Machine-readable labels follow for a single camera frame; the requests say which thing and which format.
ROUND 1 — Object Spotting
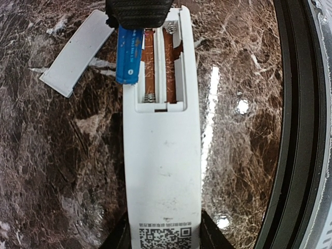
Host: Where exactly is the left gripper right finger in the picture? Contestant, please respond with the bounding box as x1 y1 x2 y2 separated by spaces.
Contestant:
201 210 232 249

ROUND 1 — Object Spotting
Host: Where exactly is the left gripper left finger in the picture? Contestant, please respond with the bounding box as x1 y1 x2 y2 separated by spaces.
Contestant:
99 212 131 249

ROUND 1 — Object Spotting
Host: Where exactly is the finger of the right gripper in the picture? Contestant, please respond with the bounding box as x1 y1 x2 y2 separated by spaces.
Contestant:
105 0 173 29

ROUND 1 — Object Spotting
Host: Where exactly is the blue battery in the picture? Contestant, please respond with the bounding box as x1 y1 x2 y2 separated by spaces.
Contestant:
116 26 144 85

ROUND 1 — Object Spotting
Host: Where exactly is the white battery cover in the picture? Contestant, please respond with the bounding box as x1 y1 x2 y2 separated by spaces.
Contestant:
39 10 114 98

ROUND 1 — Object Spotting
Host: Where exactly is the white remote control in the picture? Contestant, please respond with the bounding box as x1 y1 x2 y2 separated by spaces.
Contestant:
123 6 201 248

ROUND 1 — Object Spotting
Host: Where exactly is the black curved table rail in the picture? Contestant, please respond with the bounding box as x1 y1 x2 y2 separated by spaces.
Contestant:
255 1 331 248

